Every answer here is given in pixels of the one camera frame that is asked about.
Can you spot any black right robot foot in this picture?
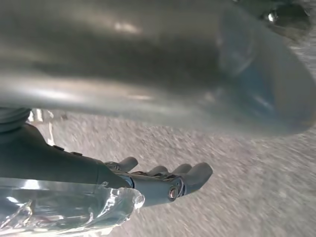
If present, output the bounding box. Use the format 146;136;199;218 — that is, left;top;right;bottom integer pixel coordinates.
232;0;313;41

